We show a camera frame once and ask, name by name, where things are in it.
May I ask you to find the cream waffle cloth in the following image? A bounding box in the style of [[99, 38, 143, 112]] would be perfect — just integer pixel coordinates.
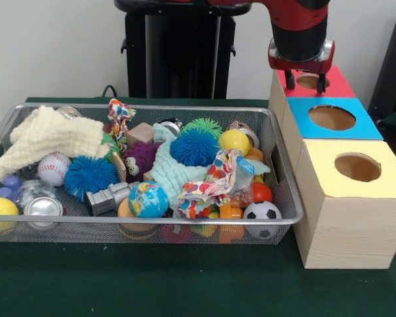
[[0, 104, 112, 181]]

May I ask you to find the smooth yellow ball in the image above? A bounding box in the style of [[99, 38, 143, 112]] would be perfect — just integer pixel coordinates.
[[218, 128, 251, 156]]

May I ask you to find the small knotted multicoloured cloth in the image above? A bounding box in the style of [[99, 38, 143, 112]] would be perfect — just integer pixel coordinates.
[[107, 98, 137, 153]]

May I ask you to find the wooden box with three holes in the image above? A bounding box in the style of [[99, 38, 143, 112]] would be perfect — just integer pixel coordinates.
[[269, 65, 396, 269]]

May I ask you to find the dark green table cloth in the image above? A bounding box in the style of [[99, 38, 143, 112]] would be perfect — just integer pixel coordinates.
[[0, 96, 396, 317]]

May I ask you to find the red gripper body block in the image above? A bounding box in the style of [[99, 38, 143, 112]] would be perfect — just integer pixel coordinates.
[[268, 37, 336, 74]]

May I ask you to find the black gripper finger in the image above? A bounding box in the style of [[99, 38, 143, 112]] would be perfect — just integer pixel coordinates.
[[284, 68, 297, 91], [315, 71, 328, 95]]

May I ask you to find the blue spiky ball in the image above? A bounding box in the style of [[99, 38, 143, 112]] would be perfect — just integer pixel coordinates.
[[64, 155, 119, 201]]

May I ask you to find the mint green waffle cloth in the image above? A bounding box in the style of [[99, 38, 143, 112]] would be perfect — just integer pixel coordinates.
[[150, 123, 271, 217]]

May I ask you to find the globe print ball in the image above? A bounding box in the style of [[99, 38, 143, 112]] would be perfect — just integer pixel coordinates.
[[128, 180, 170, 219]]

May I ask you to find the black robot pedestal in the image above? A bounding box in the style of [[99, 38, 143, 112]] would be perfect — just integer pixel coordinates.
[[114, 0, 253, 100]]

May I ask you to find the large multicoloured patterned cloth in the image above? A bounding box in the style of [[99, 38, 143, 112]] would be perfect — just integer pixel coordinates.
[[176, 148, 248, 219]]

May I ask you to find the red soda can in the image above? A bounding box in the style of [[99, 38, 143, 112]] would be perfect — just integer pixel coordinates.
[[22, 197, 64, 217]]

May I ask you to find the white baseball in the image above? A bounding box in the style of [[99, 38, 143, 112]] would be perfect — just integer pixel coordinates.
[[38, 152, 72, 186]]

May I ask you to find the blue spiky toy with eyes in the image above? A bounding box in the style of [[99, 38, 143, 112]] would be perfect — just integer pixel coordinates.
[[170, 128, 220, 165]]

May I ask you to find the black and white soccer ball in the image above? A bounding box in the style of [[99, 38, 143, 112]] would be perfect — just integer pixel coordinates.
[[243, 200, 283, 239]]

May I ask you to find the shallow wire mesh bin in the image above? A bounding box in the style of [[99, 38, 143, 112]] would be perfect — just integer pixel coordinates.
[[0, 102, 304, 245]]

